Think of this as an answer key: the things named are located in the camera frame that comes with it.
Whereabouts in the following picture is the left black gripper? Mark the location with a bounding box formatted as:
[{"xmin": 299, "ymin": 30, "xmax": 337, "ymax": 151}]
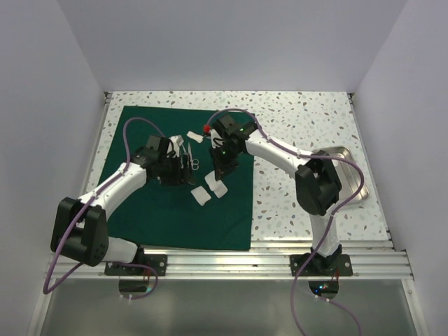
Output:
[{"xmin": 158, "ymin": 153, "xmax": 195, "ymax": 186}]

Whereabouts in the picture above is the black mounting plate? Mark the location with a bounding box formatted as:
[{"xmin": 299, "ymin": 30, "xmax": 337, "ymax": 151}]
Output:
[
  {"xmin": 104, "ymin": 254, "xmax": 168, "ymax": 277},
  {"xmin": 289, "ymin": 253, "xmax": 354, "ymax": 277}
]

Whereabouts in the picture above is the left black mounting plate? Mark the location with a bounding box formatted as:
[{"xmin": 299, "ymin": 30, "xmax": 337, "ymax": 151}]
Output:
[{"xmin": 104, "ymin": 254, "xmax": 168, "ymax": 277}]

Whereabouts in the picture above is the green surgical cloth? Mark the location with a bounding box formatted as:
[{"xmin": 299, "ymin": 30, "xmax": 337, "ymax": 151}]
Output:
[{"xmin": 99, "ymin": 106, "xmax": 253, "ymax": 251}]

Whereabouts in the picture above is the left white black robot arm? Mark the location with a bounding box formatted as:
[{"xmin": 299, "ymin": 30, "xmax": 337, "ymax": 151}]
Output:
[{"xmin": 50, "ymin": 135, "xmax": 193, "ymax": 275}]

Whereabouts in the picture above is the aluminium rail frame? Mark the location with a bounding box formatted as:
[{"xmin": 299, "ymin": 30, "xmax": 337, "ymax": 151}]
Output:
[{"xmin": 43, "ymin": 91, "xmax": 417, "ymax": 336}]

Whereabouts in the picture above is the white gauze strip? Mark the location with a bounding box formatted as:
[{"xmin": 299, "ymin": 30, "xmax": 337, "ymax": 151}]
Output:
[{"xmin": 186, "ymin": 131, "xmax": 203, "ymax": 143}]

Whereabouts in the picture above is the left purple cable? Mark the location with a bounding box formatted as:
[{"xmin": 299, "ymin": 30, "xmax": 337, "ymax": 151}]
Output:
[{"xmin": 42, "ymin": 117, "xmax": 176, "ymax": 300}]

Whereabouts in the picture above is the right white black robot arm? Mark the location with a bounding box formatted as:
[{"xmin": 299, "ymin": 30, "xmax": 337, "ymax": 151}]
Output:
[{"xmin": 204, "ymin": 114, "xmax": 342, "ymax": 275}]

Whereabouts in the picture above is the steel instrument tray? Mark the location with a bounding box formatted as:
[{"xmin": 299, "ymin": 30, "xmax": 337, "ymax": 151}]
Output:
[{"xmin": 312, "ymin": 146, "xmax": 369, "ymax": 206}]

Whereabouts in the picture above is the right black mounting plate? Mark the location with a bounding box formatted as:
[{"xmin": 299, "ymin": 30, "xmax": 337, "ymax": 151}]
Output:
[{"xmin": 289, "ymin": 253, "xmax": 354, "ymax": 277}]

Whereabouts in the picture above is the white gauze pad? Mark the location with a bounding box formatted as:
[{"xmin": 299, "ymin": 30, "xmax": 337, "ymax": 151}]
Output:
[
  {"xmin": 204, "ymin": 171, "xmax": 219, "ymax": 191},
  {"xmin": 190, "ymin": 186, "xmax": 211, "ymax": 206},
  {"xmin": 213, "ymin": 180, "xmax": 228, "ymax": 198}
]

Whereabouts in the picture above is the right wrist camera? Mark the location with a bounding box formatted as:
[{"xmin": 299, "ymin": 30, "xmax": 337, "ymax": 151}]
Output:
[{"xmin": 211, "ymin": 114, "xmax": 242, "ymax": 139}]

